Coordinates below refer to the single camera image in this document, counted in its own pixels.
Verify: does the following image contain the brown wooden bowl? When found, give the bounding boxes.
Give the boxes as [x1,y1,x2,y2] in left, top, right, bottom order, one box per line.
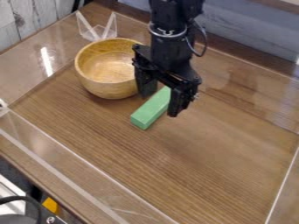
[73,38,138,100]

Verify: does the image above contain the clear acrylic corner bracket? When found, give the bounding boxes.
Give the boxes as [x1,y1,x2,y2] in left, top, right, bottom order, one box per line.
[74,11,117,42]

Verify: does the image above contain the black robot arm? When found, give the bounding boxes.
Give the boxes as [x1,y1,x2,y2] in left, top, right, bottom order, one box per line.
[132,0,206,117]

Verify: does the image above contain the yellow label tag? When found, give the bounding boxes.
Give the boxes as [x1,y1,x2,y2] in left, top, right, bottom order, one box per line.
[41,197,60,214]

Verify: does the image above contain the green rectangular block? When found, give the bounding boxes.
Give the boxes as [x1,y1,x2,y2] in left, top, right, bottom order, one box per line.
[129,87,170,130]

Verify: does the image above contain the clear acrylic front wall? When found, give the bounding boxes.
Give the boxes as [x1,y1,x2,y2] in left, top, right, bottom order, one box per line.
[0,99,178,224]

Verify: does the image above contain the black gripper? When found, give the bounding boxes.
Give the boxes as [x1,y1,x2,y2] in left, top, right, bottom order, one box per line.
[132,27,201,117]

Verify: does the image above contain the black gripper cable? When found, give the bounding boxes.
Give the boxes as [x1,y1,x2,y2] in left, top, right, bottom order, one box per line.
[182,20,209,58]

